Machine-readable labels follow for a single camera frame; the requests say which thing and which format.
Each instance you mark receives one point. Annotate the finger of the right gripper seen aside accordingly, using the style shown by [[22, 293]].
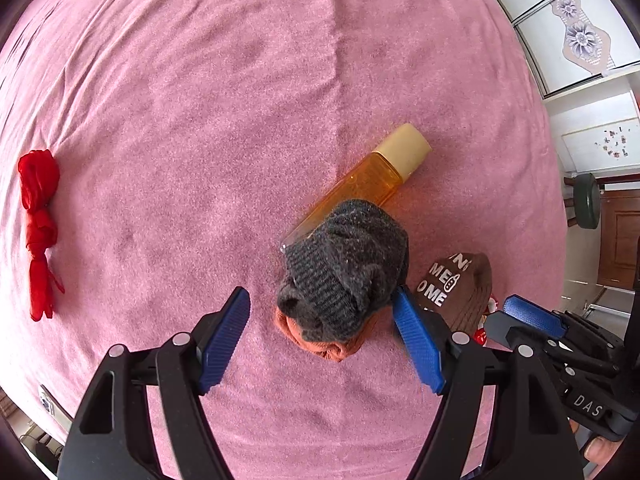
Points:
[[534, 316]]

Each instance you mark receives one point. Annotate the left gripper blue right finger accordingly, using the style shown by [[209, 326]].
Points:
[[411, 322]]

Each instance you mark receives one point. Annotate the red snack wrapper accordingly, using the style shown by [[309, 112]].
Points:
[[480, 335]]

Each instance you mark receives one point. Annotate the pink bed sheet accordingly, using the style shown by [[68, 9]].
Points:
[[154, 153]]

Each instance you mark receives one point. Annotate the green round stool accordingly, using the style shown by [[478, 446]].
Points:
[[585, 200]]

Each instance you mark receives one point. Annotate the orange liquid bottle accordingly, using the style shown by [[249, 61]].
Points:
[[376, 178]]

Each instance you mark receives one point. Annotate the person's right hand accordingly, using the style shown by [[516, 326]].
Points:
[[598, 451]]

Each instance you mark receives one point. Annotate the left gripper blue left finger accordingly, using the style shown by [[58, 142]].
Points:
[[218, 334]]

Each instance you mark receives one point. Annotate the white floral cabinet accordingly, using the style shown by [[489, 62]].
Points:
[[595, 128]]

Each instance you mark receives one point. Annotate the white sliding wardrobe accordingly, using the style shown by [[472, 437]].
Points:
[[570, 42]]

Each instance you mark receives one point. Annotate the dark grey knit sock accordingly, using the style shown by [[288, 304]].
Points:
[[345, 270]]

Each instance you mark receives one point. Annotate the brown printed sock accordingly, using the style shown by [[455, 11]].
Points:
[[459, 289]]

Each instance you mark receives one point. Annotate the brown wooden door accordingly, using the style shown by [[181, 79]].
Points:
[[620, 227]]

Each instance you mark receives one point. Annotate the rust orange sock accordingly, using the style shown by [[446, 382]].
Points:
[[325, 346]]

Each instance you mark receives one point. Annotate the white smartphone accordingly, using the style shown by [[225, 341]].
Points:
[[55, 409]]

